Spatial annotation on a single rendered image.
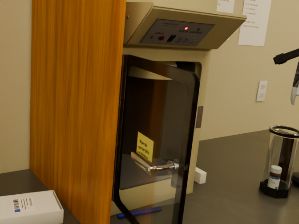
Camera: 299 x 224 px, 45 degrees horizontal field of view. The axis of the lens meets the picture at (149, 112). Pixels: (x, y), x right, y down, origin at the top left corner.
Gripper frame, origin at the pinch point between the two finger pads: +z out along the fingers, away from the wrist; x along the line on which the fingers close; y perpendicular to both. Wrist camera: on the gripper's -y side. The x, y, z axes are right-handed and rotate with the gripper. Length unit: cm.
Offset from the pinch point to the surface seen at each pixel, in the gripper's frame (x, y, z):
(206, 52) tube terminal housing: -27.0, -22.1, -13.9
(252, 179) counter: 0.2, -9.2, 32.2
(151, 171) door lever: -73, -9, 5
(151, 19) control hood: -56, -23, -22
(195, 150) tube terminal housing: -26.9, -21.5, 16.6
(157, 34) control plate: -51, -25, -19
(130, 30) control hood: -56, -29, -19
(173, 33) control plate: -47, -23, -19
